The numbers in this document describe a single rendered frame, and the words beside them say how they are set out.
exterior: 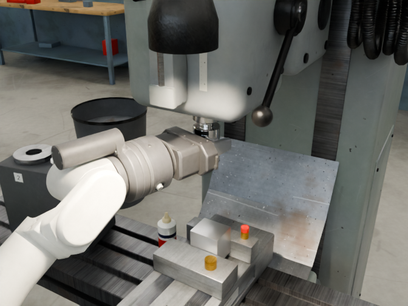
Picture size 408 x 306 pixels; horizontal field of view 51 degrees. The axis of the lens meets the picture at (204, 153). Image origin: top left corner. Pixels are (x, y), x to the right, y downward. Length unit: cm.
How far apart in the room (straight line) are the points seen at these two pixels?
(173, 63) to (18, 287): 34
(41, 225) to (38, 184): 44
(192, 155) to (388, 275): 196
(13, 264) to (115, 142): 20
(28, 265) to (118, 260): 43
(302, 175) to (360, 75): 28
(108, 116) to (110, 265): 212
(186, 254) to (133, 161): 27
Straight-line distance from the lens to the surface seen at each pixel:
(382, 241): 276
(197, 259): 81
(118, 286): 93
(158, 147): 64
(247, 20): 58
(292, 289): 93
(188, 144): 68
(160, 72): 59
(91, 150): 60
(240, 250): 86
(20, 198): 107
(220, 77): 59
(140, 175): 62
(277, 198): 111
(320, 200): 109
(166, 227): 94
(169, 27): 42
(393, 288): 246
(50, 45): 683
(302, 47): 76
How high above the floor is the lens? 154
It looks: 25 degrees down
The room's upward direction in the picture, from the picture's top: straight up
